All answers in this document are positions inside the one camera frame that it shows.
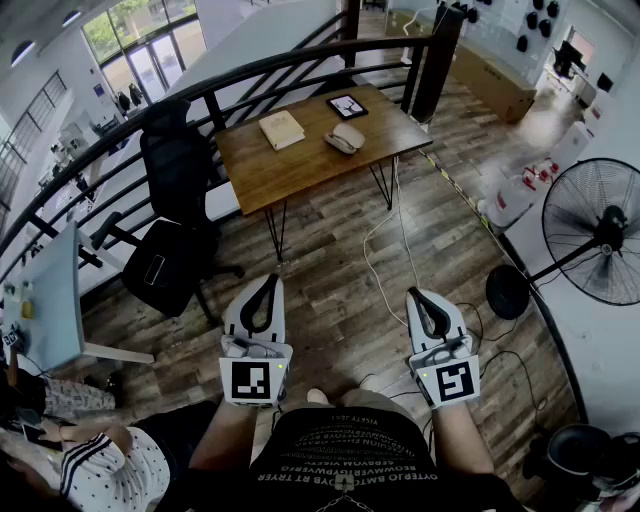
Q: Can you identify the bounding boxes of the white case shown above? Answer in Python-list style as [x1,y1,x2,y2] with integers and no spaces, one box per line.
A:
[323,122,366,155]

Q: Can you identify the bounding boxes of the thick dark wooden post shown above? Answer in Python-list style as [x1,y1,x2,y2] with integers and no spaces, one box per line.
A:
[410,2,466,125]

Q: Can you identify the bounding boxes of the yellow black floor tape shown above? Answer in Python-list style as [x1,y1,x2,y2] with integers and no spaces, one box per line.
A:
[419,148,501,236]

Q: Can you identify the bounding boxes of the white desk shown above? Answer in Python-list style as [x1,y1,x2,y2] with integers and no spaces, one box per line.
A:
[2,222,156,374]

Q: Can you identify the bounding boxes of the person's right forearm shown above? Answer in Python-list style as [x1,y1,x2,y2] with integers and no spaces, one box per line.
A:
[430,402,496,476]

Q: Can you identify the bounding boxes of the beige hardcover book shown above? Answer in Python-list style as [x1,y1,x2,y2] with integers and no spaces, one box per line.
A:
[258,109,306,151]

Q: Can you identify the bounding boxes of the person's khaki shorts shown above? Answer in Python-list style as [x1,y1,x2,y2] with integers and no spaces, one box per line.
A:
[340,387,416,416]

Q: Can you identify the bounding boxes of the white cable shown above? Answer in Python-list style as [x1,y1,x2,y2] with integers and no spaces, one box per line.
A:
[363,154,422,327]

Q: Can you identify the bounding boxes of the glass entrance doors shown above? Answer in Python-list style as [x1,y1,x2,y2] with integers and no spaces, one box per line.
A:
[82,0,201,104]

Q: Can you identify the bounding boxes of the black round equipment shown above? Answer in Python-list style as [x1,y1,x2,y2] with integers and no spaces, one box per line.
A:
[524,423,640,506]

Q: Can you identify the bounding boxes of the black office chair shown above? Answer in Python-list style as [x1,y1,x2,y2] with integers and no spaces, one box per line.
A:
[91,98,246,326]

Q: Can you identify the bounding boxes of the silver chain necklace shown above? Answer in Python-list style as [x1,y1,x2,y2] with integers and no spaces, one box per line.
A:
[314,474,376,512]

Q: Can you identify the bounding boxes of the black metal railing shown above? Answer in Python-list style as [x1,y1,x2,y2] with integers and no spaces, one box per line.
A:
[0,9,432,286]

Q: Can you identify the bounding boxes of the black framed deer picture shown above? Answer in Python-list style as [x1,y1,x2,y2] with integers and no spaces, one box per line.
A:
[325,93,370,121]

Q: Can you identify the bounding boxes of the group of black wall-hung objects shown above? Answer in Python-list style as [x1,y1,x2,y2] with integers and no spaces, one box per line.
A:
[515,0,562,54]

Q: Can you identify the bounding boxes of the large cardboard box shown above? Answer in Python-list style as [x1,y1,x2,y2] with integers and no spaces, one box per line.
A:
[452,42,536,125]

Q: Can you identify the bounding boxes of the wooden table with metal legs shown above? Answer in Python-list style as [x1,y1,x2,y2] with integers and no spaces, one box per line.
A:
[214,83,434,264]

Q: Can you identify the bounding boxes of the slim dark wooden post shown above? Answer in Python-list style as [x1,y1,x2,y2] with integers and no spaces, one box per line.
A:
[344,0,362,69]

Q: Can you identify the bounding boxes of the black standing fan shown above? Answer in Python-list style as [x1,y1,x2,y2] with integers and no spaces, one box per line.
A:
[485,157,640,321]

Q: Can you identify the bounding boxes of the person's left forearm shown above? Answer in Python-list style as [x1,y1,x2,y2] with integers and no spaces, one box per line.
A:
[188,399,259,471]

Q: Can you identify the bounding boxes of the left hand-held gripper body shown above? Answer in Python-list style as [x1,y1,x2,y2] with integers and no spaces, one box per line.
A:
[218,334,294,409]

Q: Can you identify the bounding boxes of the black smartphone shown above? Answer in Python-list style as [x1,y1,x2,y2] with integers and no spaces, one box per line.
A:
[143,253,167,287]

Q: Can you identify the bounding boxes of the person's black printed shirt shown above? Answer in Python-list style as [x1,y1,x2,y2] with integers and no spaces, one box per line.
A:
[169,404,526,512]

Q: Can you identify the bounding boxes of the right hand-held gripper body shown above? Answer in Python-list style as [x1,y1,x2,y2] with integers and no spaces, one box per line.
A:
[408,334,481,410]

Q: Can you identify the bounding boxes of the pack of water bottles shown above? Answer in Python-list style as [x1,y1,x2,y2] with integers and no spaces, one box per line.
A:
[477,157,561,229]

